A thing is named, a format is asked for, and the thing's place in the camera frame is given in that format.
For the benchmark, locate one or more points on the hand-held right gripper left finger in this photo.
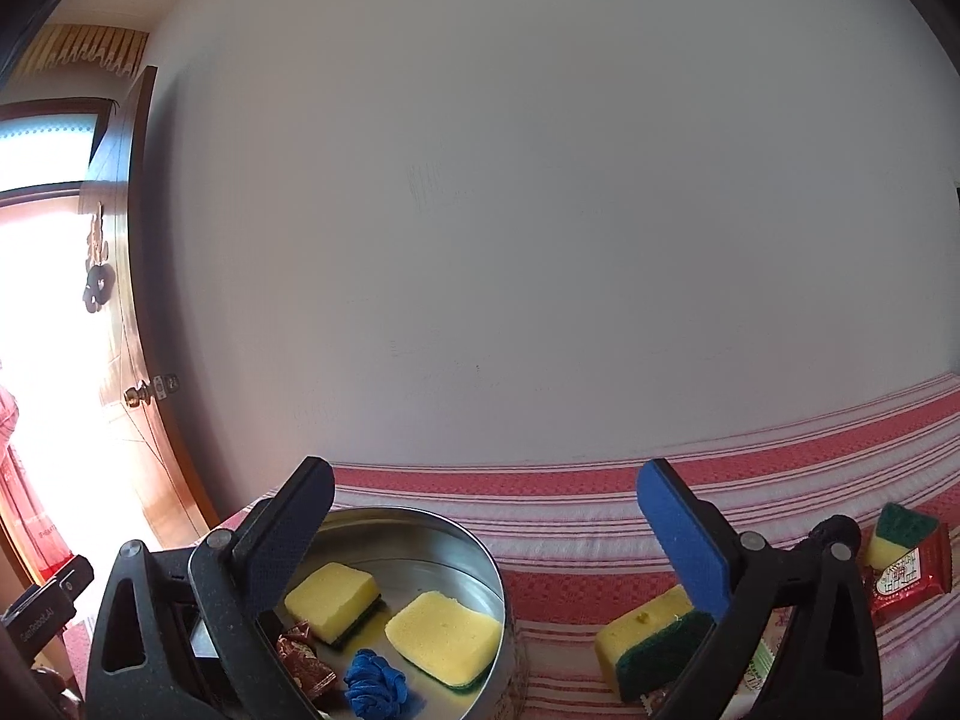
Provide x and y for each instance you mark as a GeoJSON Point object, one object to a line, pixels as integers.
{"type": "Point", "coordinates": [289, 532]}

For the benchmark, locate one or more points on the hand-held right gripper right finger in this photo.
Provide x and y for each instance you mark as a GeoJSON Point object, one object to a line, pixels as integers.
{"type": "Point", "coordinates": [686, 540]}

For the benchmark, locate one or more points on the yellow sponge green scourer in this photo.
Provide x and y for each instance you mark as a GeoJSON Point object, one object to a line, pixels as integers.
{"type": "Point", "coordinates": [645, 637]}
{"type": "Point", "coordinates": [442, 634]}
{"type": "Point", "coordinates": [330, 596]}
{"type": "Point", "coordinates": [896, 536]}

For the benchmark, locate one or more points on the brown candy packet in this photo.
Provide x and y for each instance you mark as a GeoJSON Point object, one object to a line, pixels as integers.
{"type": "Point", "coordinates": [304, 660]}

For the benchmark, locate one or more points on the green white candy packet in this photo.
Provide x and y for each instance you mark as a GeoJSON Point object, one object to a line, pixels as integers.
{"type": "Point", "coordinates": [757, 667]}

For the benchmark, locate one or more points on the black scrunchie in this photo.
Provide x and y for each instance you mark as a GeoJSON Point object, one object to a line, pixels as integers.
{"type": "Point", "coordinates": [832, 529]}

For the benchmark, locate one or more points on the pink floral packet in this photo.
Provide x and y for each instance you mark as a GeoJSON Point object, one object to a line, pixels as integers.
{"type": "Point", "coordinates": [654, 696]}

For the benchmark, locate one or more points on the round metal tin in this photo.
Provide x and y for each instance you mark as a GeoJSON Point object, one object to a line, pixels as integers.
{"type": "Point", "coordinates": [450, 547]}

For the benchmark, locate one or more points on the blue scrunchie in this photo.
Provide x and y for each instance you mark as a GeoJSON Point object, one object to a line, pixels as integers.
{"type": "Point", "coordinates": [375, 682]}

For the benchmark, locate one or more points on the red foil packet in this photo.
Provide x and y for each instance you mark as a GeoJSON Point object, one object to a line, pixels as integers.
{"type": "Point", "coordinates": [907, 585]}

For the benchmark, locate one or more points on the red striped desktop tablecloth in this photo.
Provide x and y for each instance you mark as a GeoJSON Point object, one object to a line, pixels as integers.
{"type": "Point", "coordinates": [562, 540]}

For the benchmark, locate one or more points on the red hanging banner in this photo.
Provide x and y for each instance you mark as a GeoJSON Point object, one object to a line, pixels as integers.
{"type": "Point", "coordinates": [19, 480]}

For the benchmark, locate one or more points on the metal door latch plate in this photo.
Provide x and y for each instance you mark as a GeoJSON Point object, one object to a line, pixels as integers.
{"type": "Point", "coordinates": [165, 385]}

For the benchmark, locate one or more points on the brass door knob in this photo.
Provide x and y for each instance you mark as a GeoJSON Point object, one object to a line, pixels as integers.
{"type": "Point", "coordinates": [136, 394]}

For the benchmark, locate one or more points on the wooden door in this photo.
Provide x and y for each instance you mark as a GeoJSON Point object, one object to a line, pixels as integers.
{"type": "Point", "coordinates": [135, 315]}

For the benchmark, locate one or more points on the red gold door ornament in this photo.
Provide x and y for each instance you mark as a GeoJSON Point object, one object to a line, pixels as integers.
{"type": "Point", "coordinates": [96, 277]}

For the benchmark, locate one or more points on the transom window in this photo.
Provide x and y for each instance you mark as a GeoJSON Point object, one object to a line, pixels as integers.
{"type": "Point", "coordinates": [45, 142]}

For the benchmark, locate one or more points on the yellow curtain valance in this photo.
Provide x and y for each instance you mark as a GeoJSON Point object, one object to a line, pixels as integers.
{"type": "Point", "coordinates": [90, 49]}

